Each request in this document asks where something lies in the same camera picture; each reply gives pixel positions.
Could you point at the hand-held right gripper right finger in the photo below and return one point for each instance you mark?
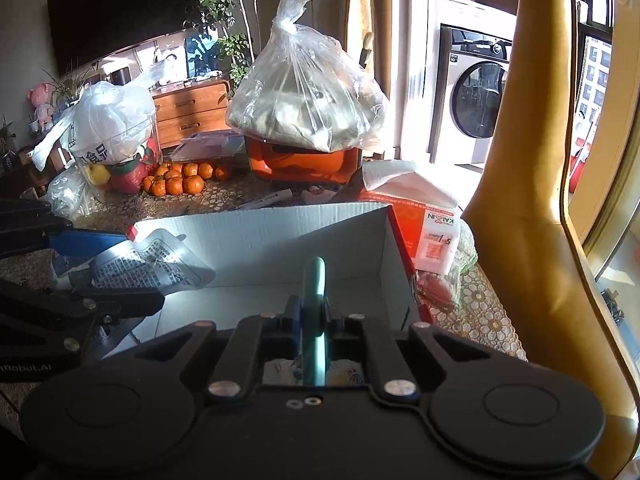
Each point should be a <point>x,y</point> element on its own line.
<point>334,327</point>

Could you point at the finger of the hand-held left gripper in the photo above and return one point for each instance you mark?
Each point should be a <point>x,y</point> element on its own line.
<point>100,302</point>
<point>85,245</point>

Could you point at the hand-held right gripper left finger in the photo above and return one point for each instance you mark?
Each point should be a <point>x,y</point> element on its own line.
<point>296,317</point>

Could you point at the silver printed sachet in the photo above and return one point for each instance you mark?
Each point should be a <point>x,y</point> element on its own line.
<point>155,260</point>

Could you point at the red cardboard box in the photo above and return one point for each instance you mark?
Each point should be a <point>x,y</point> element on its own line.
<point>280,240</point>

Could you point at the clear bag of greens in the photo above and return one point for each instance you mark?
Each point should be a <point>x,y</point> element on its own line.
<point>70,195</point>

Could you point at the yellow apple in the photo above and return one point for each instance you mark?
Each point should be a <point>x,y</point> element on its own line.
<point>99,174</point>

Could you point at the red apple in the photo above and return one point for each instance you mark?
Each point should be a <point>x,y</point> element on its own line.
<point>151,155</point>
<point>127,180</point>

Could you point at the pile of tangerines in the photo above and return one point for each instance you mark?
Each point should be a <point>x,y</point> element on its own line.
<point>175,185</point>

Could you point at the white tube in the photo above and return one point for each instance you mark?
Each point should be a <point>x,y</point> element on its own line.
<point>270,199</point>

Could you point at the net-wrapped fruit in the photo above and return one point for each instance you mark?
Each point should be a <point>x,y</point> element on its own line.
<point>450,285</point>

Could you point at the white plastic shopping bag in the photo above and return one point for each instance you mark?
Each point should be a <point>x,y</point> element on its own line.
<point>110,120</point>

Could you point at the red white tissue pack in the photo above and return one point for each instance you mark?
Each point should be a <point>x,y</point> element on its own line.
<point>430,230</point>

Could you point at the pink plush doll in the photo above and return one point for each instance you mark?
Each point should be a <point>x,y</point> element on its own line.
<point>41,105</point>

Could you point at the grass plant in vase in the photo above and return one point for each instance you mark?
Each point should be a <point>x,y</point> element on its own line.
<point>70,87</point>

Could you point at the clear plastic lidded box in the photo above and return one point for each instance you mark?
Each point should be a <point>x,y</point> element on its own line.
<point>210,147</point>

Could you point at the wooden television cabinet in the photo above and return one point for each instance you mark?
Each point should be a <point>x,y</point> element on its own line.
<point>190,110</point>

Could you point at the grey cylinder speaker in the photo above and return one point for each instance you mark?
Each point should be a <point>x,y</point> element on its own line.
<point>120,75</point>

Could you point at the white square appliance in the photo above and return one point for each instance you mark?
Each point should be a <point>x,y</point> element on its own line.
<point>170,67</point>

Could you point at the large clear plastic bag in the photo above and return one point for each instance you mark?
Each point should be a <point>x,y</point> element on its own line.
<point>300,90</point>

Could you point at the black television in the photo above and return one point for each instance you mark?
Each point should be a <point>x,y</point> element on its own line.
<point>125,15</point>

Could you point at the yellow giraffe toy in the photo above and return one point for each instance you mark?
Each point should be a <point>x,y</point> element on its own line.
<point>530,160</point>

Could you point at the washing machine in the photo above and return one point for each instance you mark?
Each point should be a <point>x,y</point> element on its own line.
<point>475,100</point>

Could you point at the potted green tree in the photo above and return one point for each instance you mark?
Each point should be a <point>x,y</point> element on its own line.
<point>220,5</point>

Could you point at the yellow curtain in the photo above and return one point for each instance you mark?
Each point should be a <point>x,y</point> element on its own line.
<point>382,10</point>

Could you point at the blue picture frame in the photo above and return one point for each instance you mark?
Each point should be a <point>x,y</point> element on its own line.
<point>200,55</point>

